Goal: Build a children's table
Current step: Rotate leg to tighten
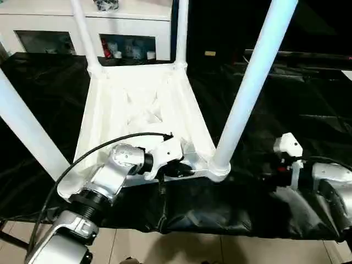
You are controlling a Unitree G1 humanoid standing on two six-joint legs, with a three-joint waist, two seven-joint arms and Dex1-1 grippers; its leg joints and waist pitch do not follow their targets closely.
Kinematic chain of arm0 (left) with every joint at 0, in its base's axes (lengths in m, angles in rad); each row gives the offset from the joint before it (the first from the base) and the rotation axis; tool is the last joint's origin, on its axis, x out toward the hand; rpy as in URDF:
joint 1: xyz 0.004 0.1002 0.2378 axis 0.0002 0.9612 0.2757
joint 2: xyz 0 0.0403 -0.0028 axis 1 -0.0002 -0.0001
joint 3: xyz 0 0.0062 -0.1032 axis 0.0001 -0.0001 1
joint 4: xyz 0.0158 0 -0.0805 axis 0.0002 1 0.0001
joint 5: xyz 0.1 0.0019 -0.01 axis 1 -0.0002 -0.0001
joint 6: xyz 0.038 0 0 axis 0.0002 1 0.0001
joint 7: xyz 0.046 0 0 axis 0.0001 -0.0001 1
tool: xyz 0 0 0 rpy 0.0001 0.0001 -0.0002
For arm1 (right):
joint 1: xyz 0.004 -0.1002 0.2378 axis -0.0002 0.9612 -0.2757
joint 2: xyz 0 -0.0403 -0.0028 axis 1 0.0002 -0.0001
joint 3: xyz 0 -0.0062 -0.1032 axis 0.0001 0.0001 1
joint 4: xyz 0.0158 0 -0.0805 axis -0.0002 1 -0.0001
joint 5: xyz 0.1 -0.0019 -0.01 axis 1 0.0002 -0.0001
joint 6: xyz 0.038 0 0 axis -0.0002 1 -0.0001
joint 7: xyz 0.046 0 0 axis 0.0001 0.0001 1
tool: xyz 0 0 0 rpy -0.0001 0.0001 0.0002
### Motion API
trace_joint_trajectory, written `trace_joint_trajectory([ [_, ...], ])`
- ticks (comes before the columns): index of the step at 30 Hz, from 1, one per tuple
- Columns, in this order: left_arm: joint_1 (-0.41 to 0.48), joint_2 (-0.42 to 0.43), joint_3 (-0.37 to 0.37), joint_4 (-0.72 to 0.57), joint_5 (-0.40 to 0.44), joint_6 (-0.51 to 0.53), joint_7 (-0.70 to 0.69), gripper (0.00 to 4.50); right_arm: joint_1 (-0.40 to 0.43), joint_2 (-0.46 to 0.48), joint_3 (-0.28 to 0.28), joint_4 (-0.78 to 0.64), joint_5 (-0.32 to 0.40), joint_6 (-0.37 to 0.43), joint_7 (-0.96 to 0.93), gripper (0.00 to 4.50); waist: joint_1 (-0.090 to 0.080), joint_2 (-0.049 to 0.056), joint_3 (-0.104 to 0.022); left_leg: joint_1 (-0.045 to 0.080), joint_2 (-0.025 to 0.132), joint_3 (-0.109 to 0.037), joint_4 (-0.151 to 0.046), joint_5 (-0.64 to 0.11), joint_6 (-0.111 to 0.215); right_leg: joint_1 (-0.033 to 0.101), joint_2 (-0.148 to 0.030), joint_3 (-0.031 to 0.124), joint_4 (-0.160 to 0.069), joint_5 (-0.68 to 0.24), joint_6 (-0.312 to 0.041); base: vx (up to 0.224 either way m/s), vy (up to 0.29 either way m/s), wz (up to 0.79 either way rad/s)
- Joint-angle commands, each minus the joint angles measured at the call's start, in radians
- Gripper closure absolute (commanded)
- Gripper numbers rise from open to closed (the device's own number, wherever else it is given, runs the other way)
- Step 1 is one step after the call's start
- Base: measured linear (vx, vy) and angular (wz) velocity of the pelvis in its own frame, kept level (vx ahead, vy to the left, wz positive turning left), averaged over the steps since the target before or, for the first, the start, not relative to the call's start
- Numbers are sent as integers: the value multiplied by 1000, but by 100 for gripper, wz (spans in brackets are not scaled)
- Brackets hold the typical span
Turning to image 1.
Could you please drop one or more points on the white plastic table top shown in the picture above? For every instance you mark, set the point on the white plastic table top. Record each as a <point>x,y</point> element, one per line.
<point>143,90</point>

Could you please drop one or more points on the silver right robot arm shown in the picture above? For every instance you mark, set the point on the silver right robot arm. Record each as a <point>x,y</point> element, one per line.
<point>330,178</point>

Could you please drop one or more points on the black work surface mat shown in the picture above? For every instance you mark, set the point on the black work surface mat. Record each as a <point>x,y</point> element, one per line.
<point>302,115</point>

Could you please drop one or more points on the white jar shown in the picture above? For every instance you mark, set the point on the white jar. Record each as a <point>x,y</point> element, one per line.
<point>150,55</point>
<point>118,54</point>

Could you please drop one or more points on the yellow label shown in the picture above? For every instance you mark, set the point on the yellow label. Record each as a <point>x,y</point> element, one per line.
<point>210,53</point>

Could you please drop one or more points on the red bottle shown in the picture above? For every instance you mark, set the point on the red bottle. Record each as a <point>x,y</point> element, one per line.
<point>105,49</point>

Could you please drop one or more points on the white glass door cabinet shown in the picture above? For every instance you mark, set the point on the white glass door cabinet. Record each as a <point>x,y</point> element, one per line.
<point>132,23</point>

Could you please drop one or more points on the dark patterned object on cabinet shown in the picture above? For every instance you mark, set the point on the dark patterned object on cabinet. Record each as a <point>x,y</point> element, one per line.
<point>105,4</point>

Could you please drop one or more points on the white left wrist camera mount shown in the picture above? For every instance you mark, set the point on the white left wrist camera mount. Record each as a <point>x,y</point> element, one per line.
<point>167,149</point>

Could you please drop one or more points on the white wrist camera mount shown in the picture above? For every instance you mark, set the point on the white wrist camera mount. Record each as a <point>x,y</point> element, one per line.
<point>167,149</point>
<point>288,144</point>

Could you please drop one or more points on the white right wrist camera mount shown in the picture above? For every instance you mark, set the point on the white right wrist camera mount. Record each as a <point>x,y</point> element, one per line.
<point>288,144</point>

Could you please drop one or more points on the black metal frame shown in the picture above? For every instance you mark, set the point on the black metal frame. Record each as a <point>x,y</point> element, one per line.
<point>302,55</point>

